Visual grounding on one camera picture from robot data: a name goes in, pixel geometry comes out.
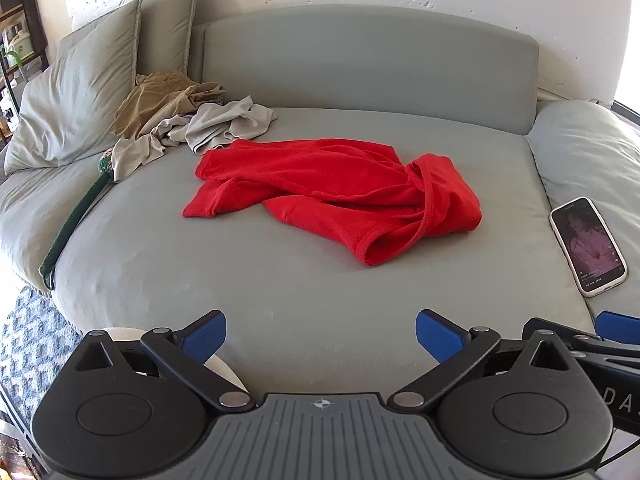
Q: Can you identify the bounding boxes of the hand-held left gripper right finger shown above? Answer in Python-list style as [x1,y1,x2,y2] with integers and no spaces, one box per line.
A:
[386,310,571,411]

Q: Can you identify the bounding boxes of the pale green sofa cushion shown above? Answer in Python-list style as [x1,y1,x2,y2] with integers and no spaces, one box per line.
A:
[0,157,118,293]

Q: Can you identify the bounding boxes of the beige garment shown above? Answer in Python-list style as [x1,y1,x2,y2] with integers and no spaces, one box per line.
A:
[111,95,278,181]

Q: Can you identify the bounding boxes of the white-cased smartphone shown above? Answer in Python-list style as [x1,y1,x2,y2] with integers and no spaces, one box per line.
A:
[549,197,628,298]

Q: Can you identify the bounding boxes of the blue patterned rug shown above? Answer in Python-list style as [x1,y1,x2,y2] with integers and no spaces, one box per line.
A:
[0,285,83,426]

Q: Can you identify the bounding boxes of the green strap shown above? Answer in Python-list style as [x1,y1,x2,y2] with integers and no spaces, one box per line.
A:
[39,152,117,281]

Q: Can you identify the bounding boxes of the grey sofa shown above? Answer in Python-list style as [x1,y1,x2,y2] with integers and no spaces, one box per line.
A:
[0,4,640,401]

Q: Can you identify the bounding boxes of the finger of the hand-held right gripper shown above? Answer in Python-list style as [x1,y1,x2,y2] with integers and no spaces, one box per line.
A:
[522,310,640,366]

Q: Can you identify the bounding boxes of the khaki garment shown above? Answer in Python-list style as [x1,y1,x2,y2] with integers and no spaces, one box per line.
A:
[109,71,227,140]

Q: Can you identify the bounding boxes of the light blue cushion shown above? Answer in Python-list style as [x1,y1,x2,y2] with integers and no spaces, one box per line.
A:
[527,99,640,321]

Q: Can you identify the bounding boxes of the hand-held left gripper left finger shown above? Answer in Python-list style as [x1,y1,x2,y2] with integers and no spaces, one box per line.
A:
[75,310,257,411]

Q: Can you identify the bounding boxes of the red pants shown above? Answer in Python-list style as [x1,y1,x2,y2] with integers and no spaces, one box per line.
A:
[182,138,483,267]

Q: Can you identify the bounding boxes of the dark-framed window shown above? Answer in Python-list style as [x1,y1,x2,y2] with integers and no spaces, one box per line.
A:
[611,99,640,126]

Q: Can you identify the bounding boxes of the dark storage shelf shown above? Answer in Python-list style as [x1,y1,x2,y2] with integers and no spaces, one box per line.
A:
[0,0,48,131]

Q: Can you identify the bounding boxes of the large grey-green pillow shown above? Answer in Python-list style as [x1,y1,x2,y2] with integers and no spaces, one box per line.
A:
[4,0,143,176]

